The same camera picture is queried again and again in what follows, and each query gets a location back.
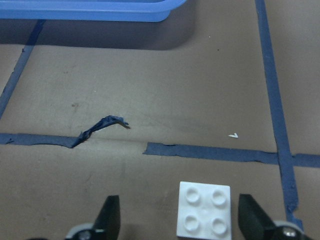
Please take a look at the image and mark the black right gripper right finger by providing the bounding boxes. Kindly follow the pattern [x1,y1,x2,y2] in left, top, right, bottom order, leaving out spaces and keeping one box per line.
[237,193,310,240]

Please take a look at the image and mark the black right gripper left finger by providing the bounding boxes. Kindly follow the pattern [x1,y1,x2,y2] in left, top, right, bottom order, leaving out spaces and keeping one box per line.
[65,195,120,240]

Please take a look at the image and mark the white building block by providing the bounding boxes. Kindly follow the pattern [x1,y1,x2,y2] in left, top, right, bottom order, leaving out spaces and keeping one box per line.
[176,181,232,240]

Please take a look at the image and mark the blue plastic tray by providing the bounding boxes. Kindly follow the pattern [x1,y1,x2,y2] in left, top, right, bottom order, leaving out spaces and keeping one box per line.
[0,0,185,22]

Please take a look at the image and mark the brown paper table cover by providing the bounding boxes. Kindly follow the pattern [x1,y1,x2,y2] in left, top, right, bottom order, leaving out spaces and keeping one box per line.
[0,0,320,240]

